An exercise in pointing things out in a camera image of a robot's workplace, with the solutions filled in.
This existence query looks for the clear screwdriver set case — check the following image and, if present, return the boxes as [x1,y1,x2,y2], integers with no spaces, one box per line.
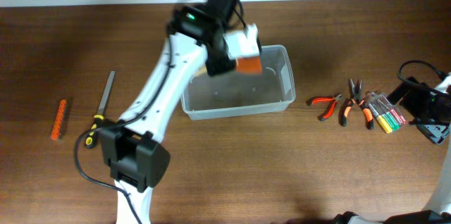
[364,92,407,134]

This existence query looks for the orange scraper wooden handle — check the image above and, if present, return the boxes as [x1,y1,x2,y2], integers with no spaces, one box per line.
[194,56,264,78]

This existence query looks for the orange black needle-nose pliers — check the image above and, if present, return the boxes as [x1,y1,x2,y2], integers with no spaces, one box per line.
[339,78,374,130]

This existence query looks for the red black diagonal cutters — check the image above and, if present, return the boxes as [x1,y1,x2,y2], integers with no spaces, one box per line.
[307,93,344,123]

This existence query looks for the yellow black handled file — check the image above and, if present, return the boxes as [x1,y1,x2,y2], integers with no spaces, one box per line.
[84,70,116,149]

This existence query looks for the orange perforated plastic bar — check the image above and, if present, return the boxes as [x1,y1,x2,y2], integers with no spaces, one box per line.
[50,99,68,141]

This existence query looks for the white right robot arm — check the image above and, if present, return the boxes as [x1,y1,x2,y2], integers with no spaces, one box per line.
[331,139,450,224]

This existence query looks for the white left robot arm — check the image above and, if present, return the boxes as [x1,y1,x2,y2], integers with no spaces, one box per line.
[99,0,261,223]

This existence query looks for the clear plastic container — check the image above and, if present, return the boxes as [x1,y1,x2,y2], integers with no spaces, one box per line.
[181,45,296,120]

